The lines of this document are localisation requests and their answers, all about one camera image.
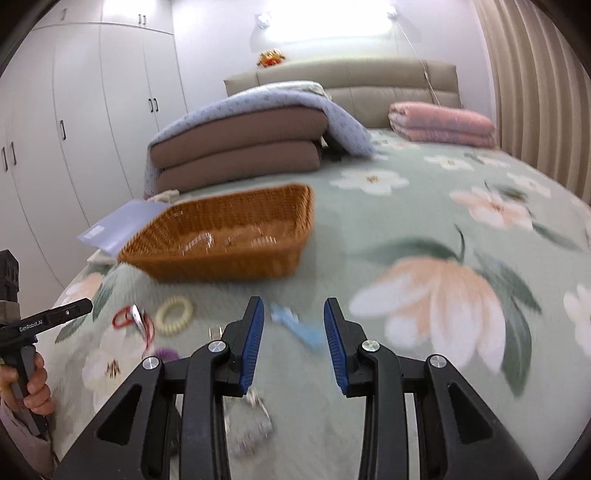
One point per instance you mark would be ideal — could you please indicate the stacked brown pillows with blanket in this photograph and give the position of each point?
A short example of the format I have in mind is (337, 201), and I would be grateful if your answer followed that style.
(277, 98)

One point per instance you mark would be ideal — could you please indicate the brown folded quilt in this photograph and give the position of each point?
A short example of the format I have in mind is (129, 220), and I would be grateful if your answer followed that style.
(240, 134)

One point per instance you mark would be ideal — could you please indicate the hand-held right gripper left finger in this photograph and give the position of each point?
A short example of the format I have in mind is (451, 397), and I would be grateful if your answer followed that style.
(253, 341)

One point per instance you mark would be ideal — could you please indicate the light blue hair clip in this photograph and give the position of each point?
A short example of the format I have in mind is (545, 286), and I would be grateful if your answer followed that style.
(295, 325)

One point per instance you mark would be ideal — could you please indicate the white wardrobe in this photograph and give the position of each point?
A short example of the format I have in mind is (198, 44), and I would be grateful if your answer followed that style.
(83, 115)

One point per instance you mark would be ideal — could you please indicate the silver metal clip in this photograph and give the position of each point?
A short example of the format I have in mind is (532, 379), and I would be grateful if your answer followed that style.
(136, 314)

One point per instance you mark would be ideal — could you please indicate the brown wicker basket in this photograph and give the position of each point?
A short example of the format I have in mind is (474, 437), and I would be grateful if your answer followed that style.
(207, 265)

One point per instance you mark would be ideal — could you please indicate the small silver earring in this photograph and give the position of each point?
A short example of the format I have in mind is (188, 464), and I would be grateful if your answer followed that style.
(214, 332)

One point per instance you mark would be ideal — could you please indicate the beige padded headboard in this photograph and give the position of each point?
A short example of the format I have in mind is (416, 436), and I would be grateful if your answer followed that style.
(369, 76)

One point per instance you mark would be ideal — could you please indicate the cream cloth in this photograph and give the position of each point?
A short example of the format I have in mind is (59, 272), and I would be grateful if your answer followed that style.
(164, 196)

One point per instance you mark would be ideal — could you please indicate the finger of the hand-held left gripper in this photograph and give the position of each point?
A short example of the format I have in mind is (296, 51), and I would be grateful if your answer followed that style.
(69, 311)

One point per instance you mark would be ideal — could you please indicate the pale blue book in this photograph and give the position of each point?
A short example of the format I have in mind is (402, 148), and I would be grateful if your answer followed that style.
(120, 224)

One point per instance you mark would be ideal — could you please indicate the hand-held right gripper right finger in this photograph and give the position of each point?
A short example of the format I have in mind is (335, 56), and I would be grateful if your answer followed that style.
(333, 341)

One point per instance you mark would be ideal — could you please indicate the pink folded quilt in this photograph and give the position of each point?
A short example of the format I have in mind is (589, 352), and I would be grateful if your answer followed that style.
(438, 122)

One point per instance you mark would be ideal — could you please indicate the green floral bedspread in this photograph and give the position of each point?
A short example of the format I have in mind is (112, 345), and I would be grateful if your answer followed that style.
(369, 226)

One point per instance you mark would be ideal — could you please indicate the person's left forearm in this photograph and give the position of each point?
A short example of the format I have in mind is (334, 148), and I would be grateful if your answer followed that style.
(18, 438)

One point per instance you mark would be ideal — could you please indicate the silver wall lamp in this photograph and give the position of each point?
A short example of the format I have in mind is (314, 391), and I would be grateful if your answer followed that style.
(264, 21)
(392, 12)

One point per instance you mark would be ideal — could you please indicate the white book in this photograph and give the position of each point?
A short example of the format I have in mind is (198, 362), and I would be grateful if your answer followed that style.
(99, 257)

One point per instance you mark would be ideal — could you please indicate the orange plush toy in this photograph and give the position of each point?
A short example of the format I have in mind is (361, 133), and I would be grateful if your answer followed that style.
(271, 57)

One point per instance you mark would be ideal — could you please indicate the beige curtain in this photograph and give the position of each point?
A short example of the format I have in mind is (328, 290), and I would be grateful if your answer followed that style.
(535, 92)

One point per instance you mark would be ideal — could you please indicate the person's left hand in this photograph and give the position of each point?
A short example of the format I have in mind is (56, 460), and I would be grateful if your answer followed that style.
(38, 383)

